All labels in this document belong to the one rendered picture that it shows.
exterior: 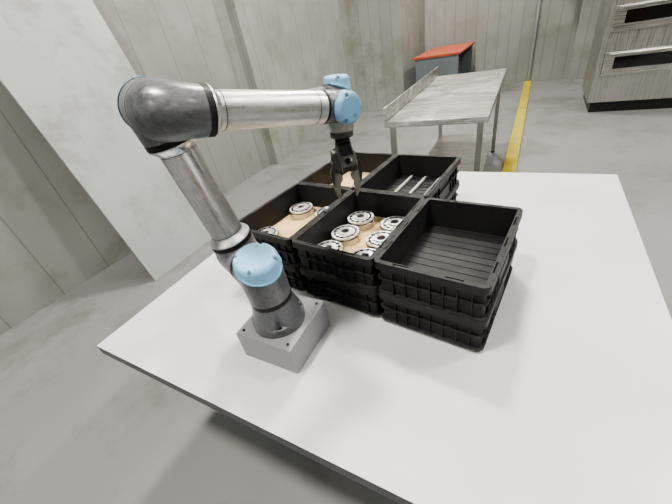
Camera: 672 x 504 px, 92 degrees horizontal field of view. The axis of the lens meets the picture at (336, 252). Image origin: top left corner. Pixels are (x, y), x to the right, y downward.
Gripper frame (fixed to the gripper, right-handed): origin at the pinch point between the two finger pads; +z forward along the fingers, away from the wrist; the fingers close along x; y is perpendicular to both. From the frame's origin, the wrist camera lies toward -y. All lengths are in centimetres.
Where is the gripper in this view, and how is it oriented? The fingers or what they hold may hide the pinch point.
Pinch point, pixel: (348, 194)
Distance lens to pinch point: 110.5
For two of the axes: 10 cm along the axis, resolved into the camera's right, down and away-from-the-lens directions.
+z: 1.1, 8.3, 5.5
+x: -9.8, 1.9, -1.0
